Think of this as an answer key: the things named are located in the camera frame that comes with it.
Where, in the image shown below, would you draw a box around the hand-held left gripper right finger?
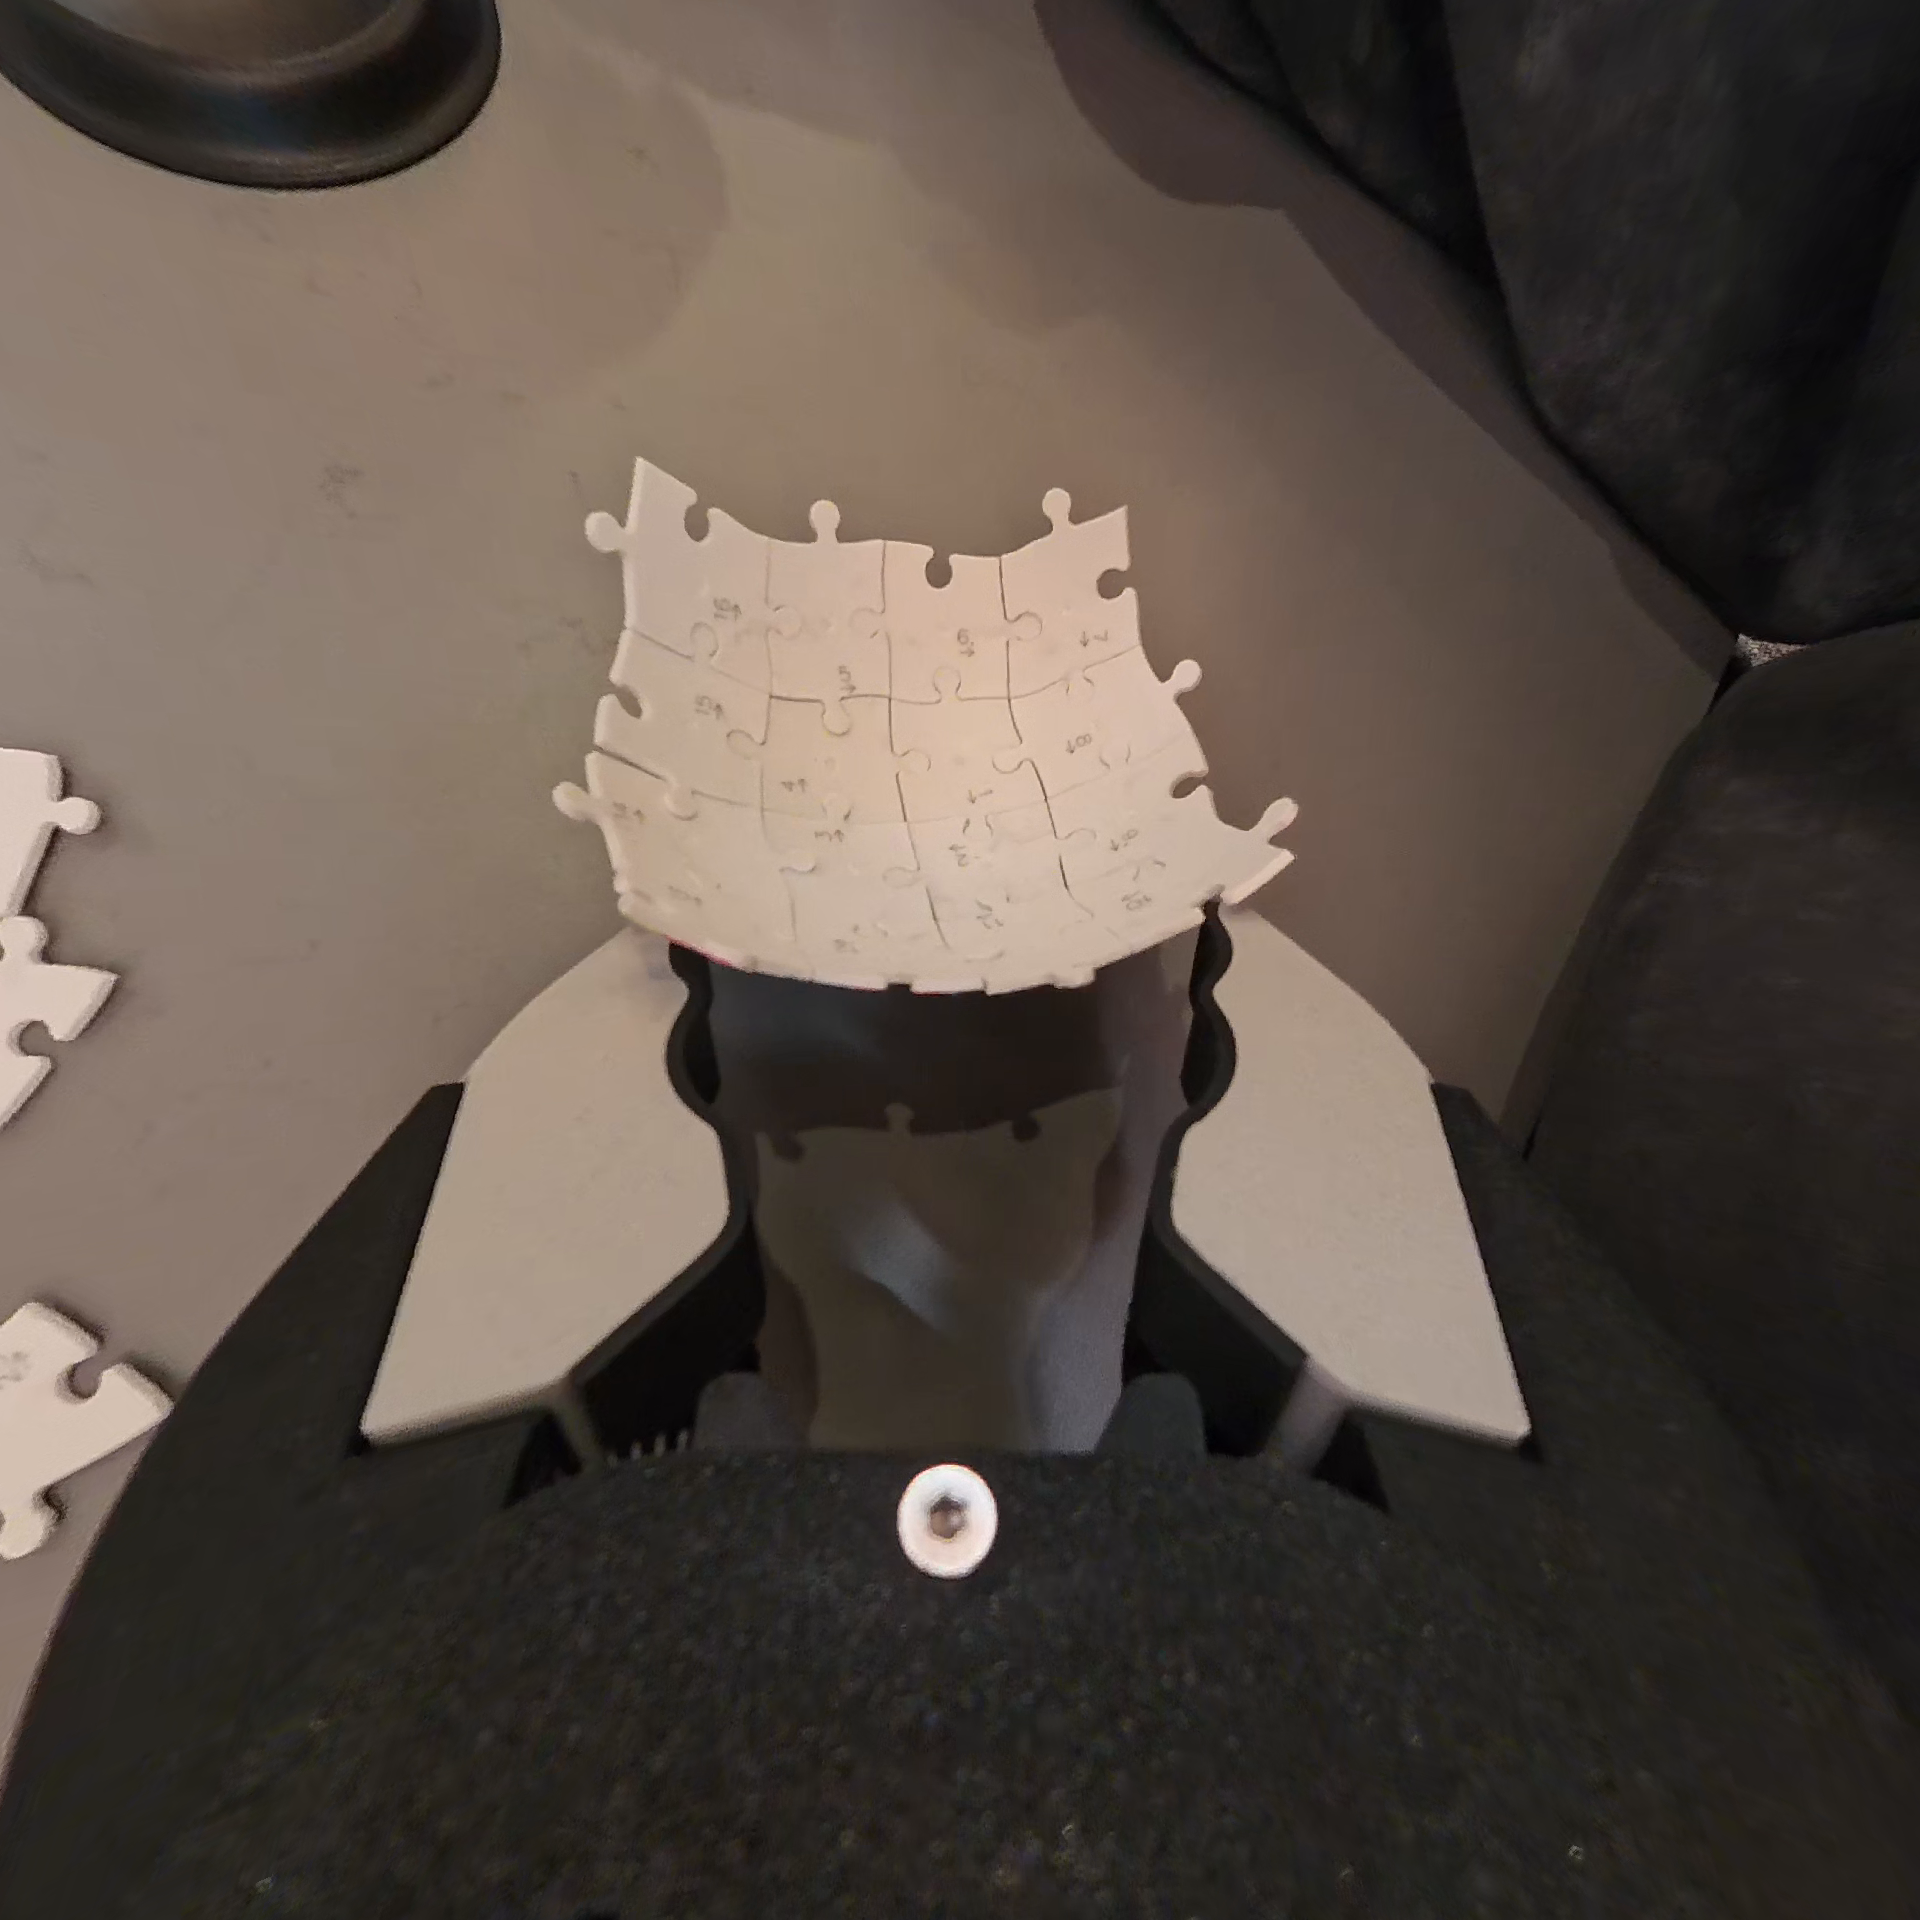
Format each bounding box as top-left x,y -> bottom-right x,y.
1127,907 -> 1536,1470

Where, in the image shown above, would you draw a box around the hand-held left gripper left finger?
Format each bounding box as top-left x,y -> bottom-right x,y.
359,922 -> 761,1470

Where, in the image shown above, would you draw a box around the assembled curved puzzle ball section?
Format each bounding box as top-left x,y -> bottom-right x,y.
552,458 -> 1302,997

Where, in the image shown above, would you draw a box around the pile of white puzzle pieces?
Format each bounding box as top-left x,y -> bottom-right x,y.
0,747 -> 178,1561

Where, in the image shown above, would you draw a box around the black round puzzle stand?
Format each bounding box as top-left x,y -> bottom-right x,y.
0,0 -> 505,190

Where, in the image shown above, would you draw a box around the person's dark trousers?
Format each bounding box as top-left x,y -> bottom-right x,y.
1500,621 -> 1920,1729

